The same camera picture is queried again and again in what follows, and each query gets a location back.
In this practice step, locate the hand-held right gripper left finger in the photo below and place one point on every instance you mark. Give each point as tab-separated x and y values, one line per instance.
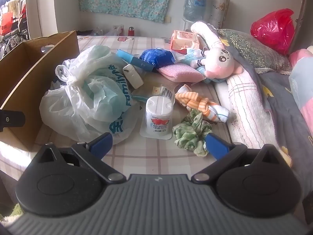
101	143

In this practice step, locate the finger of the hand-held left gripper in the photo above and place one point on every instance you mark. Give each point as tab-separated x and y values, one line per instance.
11	119

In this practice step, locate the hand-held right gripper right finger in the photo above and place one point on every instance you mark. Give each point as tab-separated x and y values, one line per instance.
216	145

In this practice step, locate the green floral scrunchie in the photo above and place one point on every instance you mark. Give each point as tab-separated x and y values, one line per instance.
190	132

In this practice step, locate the brown cardboard box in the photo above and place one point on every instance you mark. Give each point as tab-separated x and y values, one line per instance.
22	78

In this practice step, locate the orange striped cloth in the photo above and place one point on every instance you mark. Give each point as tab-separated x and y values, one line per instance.
195	102

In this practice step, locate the pink sponge cloth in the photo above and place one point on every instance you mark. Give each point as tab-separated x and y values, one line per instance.
181	72

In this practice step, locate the pink plush toy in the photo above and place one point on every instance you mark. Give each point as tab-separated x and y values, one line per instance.
220	61

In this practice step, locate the blue and white tissue pack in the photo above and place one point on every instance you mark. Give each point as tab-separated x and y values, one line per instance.
156	57

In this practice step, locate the white plastic shopping bag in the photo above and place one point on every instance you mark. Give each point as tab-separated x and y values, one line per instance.
80	98

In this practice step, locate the checked pink bed sheet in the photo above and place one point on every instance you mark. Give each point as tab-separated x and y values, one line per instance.
151	151

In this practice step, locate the white plaid towel blanket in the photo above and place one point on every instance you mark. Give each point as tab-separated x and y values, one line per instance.
244	98

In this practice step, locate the white plastic container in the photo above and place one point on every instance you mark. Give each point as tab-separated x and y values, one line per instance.
159	117

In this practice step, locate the grey quilt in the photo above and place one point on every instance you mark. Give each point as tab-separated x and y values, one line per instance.
281	107

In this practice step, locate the wheelchair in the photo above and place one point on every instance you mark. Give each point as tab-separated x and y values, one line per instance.
14	42

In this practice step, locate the beige barcode packet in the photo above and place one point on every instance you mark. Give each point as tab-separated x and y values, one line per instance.
161	91

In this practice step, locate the teal carton box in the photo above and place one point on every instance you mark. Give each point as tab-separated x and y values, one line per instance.
129	58

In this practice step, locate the red shopping bag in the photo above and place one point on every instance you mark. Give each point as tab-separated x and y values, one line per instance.
6	22

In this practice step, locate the green leaf print pillow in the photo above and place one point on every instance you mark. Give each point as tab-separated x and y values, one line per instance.
254	49

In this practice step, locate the clear plastic bag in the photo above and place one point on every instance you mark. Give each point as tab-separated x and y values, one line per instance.
97	32
113	31

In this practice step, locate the pink wet wipes pack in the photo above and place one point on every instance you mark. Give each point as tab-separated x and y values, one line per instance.
183	38

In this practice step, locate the red thermos bottle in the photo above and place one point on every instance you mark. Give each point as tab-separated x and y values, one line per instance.
131	31

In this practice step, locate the white water dispenser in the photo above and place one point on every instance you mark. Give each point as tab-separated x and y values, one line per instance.
187	25

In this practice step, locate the pink and blue pillow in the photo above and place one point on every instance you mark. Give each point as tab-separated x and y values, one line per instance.
302	56

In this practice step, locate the red plastic bag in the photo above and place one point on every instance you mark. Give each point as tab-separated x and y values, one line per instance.
273	31

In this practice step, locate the patterned paper roll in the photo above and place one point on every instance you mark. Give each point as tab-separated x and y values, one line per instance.
218	9

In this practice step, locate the blue water jug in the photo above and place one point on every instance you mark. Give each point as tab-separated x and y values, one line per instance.
194	5

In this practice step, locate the wooden headboard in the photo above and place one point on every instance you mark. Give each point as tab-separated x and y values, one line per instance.
302	12

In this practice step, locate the wall socket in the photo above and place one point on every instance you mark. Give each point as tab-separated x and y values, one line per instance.
168	19

